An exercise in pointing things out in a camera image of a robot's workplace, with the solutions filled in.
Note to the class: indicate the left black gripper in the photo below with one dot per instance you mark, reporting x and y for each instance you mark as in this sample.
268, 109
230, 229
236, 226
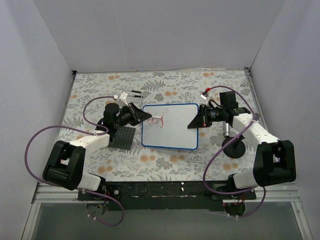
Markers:
134, 113

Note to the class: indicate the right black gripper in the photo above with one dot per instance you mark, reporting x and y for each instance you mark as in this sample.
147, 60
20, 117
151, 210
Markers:
202, 115

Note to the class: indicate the blue framed whiteboard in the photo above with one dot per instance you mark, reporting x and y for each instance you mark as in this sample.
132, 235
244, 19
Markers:
172, 131

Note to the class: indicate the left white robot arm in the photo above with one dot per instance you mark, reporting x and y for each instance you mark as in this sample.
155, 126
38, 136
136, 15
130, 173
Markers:
65, 165

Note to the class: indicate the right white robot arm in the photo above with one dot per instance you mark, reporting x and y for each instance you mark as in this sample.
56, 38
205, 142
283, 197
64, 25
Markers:
274, 161

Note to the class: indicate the silver metal cylinder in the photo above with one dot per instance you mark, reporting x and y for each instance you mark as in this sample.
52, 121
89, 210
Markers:
226, 129

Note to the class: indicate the grey studded baseplate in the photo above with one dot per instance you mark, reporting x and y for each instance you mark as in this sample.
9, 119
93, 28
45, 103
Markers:
123, 138

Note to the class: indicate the black round stand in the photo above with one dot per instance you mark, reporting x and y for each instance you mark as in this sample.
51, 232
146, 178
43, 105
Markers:
236, 149

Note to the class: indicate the floral tablecloth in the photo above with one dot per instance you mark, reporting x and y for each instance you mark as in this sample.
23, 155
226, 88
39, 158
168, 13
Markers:
91, 92

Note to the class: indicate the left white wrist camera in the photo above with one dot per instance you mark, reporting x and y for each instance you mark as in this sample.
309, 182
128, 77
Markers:
121, 99

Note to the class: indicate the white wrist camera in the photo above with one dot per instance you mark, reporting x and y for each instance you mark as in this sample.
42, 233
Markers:
121, 99
205, 95

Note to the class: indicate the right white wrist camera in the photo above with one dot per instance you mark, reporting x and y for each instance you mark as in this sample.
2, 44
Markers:
205, 95

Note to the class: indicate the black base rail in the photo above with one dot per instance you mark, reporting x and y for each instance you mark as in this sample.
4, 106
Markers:
170, 195

